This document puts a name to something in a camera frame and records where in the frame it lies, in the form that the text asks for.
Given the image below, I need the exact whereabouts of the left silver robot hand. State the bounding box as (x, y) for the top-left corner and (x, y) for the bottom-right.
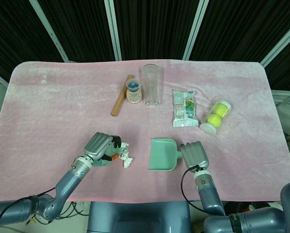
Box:
(83, 132), (123, 168)

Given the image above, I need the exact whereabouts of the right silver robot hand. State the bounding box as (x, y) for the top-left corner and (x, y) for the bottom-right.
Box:
(180, 142), (211, 170)

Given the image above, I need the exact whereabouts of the green plastic dustpan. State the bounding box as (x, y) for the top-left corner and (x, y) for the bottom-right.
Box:
(148, 138), (184, 171)

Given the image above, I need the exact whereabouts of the yellow tennis ball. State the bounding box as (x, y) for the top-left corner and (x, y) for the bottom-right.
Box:
(212, 103), (229, 116)
(207, 114), (222, 127)

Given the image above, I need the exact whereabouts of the clear plastic ball tube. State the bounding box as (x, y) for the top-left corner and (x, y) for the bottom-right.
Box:
(199, 100), (232, 135)

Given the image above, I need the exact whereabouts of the white green snack packet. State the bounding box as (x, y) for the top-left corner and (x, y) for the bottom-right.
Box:
(171, 88), (199, 128)

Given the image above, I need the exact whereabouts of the wooden rolling pin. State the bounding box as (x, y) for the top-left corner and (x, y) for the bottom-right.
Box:
(111, 74), (135, 117)

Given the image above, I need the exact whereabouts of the pink fleece table cloth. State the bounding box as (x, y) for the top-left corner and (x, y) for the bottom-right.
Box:
(0, 59), (290, 202)

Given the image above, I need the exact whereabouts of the seasoning bottle with blue cap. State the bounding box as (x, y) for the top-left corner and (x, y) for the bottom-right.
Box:
(126, 79), (143, 104)

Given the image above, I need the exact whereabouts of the clear textured glass tumbler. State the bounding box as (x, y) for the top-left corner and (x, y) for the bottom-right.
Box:
(142, 64), (163, 107)

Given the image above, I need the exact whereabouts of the blue-grey robot torso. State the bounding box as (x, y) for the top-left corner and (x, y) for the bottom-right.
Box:
(86, 201), (192, 233)

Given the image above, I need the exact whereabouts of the white background rack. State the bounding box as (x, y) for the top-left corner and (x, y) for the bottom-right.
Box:
(272, 89), (290, 107)

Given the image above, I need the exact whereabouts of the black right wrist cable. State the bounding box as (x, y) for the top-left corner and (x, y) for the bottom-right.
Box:
(180, 165), (209, 212)

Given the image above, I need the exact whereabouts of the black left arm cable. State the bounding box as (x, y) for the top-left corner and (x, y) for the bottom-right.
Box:
(0, 186), (57, 226)

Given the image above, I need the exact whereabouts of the white partition post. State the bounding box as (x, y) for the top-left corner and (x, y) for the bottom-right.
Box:
(104, 0), (123, 61)
(29, 0), (70, 62)
(183, 0), (210, 60)
(260, 17), (290, 68)

